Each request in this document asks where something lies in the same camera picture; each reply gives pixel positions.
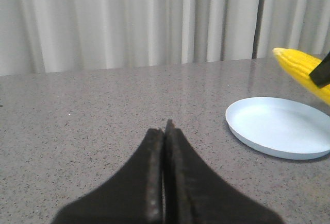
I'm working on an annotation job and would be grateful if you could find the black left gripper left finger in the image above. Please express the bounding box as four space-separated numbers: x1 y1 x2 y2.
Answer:
53 129 164 223

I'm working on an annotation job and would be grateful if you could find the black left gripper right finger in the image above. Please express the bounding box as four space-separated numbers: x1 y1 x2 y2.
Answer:
163 120 283 223

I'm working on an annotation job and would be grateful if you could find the white pleated curtain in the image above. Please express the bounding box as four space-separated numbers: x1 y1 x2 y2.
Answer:
1 0 329 75

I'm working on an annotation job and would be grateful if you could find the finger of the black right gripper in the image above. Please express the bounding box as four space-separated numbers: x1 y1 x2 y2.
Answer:
309 53 330 88

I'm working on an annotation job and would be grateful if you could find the light blue round plate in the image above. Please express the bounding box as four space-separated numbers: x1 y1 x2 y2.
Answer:
225 97 329 160

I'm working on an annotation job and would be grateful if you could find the yellow corn cob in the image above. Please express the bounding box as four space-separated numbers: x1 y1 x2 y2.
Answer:
272 47 329 106

